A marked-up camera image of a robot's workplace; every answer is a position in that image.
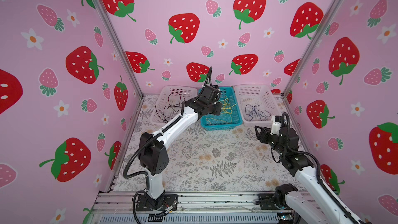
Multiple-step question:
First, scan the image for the blue cable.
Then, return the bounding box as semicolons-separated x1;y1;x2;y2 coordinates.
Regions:
245;104;273;122

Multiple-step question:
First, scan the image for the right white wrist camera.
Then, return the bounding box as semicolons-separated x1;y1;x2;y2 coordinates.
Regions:
271;115;284;135

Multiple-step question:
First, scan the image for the long yellow cable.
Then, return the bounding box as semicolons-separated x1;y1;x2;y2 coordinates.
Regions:
204;113;234;125

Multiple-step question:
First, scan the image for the right white plastic basket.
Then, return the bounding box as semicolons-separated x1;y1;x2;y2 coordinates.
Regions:
233;84;281;128

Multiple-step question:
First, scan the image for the left white plastic basket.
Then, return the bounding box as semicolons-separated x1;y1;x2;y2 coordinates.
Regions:
150;86;198;125

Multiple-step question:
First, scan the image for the white plastic basket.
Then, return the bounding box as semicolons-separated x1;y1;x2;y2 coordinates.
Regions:
150;86;198;125
233;84;281;128

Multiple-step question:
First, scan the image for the teal plastic basket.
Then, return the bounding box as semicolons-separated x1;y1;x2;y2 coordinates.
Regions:
201;87;243;131

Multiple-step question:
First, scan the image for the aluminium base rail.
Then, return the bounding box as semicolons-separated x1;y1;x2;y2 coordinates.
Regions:
93;191;343;224

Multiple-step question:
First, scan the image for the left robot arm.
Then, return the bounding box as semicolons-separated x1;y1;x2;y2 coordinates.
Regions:
123;67;222;209

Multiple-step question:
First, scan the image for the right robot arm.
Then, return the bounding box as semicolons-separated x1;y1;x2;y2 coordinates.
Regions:
255;113;363;224

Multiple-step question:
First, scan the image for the black cable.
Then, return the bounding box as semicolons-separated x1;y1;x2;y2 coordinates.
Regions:
154;92;187;123

